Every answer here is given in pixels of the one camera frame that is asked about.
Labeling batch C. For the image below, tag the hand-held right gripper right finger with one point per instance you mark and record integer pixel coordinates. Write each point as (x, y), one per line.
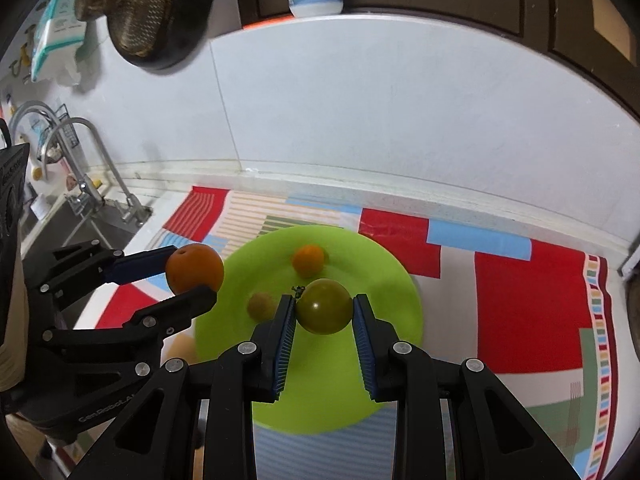
(364, 345)

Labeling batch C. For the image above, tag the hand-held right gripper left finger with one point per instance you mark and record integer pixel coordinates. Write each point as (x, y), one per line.
(282, 345)

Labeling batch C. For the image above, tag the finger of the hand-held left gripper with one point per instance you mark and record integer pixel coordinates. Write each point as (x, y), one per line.
(135, 265)
(185, 305)

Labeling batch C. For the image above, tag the large orange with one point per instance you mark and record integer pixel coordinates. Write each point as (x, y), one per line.
(195, 268)

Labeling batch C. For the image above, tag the green tomato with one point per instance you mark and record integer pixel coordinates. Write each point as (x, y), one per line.
(325, 307)

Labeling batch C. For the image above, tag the lime green plate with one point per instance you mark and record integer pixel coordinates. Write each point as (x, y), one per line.
(380, 280)

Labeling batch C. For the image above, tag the person's left forearm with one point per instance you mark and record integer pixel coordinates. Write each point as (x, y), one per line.
(11, 320)

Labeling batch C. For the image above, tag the steel sink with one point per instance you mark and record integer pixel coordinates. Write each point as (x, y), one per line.
(95, 227)

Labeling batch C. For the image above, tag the small orange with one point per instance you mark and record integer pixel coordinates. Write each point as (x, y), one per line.
(308, 260)

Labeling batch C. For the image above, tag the chrome gooseneck faucet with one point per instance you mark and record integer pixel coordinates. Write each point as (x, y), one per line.
(107, 160)

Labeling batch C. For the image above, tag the colourful patchwork mat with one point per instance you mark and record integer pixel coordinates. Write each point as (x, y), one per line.
(520, 305)

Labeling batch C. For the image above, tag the teal tissue packet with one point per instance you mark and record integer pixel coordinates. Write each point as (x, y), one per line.
(57, 35)

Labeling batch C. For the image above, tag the gold mesh strainer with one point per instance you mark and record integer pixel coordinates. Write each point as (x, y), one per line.
(140, 20)

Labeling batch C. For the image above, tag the black frying pan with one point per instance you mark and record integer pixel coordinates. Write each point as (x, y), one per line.
(195, 20)

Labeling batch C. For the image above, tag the orange paper strip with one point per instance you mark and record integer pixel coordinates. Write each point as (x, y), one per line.
(265, 22)

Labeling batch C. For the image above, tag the white utensil rack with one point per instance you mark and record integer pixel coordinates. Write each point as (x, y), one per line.
(631, 265)

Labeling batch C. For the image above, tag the brown cabinet door amber pane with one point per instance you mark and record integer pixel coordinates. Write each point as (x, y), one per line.
(565, 20)

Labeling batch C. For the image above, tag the yellow wall hook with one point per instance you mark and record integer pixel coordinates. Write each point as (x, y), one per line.
(22, 55)

